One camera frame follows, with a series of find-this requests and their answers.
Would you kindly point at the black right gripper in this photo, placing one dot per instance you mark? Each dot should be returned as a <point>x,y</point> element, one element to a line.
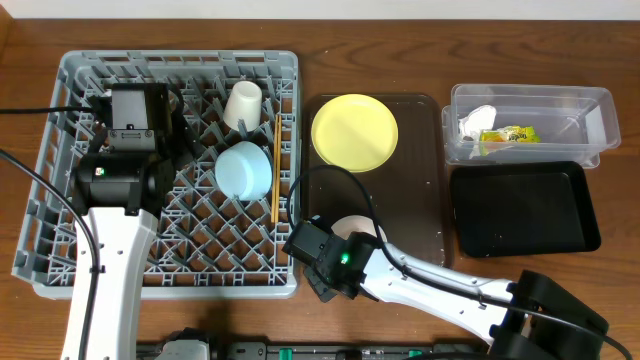
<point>322,291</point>

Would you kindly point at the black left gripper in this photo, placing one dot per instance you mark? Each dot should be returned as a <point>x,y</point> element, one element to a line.
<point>176,128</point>

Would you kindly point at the white bowl with food residue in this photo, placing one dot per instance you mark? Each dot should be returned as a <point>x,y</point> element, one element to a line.
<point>353,224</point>

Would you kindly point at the wooden chopsticks pair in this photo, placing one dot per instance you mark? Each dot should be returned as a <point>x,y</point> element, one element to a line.
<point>276,170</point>

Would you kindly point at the yellow plate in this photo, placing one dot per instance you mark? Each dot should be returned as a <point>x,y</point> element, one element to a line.
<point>354,131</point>

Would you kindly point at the white tissue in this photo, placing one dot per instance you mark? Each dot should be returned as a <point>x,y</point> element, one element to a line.
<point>476,122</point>

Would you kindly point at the green pandan cake wrapper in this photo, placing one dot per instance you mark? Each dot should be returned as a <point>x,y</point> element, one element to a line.
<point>511,134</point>

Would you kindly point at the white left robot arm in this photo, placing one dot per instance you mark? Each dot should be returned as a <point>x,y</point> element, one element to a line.
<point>119,188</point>

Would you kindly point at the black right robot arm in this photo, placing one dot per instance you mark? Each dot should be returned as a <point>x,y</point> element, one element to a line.
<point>532,318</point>

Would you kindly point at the grey dishwasher rack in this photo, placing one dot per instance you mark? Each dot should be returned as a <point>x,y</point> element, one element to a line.
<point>208,246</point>

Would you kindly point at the light blue bowl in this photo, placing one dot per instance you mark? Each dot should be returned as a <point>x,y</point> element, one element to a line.
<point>243,171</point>

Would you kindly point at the white plastic cup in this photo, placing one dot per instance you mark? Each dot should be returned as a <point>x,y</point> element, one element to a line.
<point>244,103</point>

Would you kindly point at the dark brown serving tray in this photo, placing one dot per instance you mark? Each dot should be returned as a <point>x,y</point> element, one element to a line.
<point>409,191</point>

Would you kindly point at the black plastic bin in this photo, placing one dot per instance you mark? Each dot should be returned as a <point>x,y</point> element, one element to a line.
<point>523,209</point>

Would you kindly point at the clear plastic bin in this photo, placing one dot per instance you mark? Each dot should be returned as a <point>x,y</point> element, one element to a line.
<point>573,123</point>

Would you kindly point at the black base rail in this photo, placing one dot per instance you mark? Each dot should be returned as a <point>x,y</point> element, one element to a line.
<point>248,348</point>

